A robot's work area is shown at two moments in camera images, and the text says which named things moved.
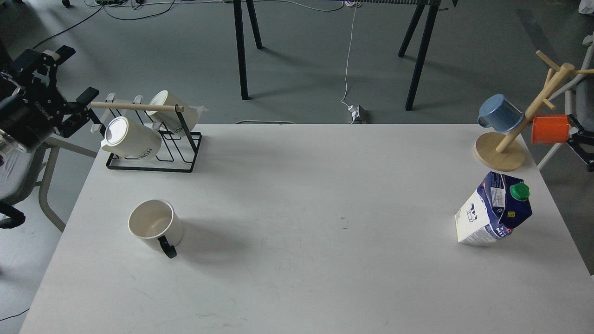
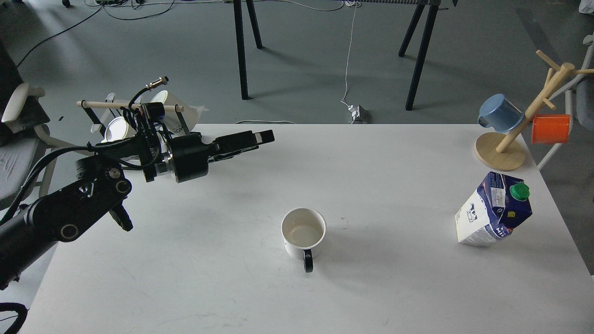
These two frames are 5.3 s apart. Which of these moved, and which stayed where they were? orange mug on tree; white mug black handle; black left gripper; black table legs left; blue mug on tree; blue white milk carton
Moved: white mug black handle; black left gripper
Stayed: black table legs left; blue mug on tree; orange mug on tree; blue white milk carton
